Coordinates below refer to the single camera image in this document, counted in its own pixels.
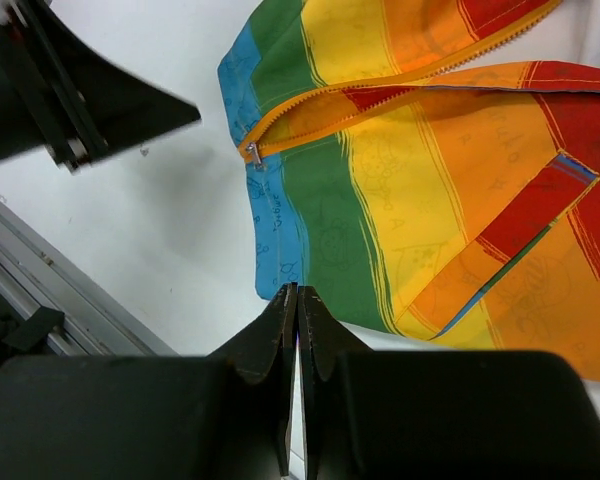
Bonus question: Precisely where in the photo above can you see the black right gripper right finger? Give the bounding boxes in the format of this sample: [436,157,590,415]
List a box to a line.
[298,286,370,479]

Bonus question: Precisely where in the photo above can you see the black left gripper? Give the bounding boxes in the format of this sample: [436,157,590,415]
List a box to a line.
[0,1,201,170]

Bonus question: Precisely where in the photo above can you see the rainbow striped jacket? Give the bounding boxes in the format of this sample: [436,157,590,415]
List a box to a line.
[218,1,600,382]

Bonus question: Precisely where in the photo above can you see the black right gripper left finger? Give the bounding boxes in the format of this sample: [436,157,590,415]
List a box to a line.
[210,283,298,475]

